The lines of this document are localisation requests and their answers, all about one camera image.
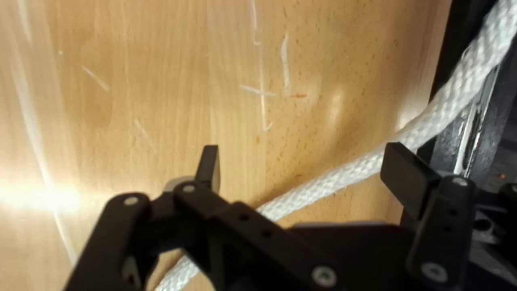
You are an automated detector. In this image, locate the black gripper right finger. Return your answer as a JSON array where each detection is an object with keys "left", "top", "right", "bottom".
[{"left": 379, "top": 142, "right": 476, "bottom": 291}]

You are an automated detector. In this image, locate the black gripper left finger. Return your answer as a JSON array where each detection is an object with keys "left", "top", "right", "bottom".
[{"left": 64, "top": 145, "right": 346, "bottom": 291}]

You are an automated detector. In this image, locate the white braided rope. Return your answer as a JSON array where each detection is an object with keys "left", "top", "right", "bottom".
[{"left": 153, "top": 0, "right": 517, "bottom": 291}]

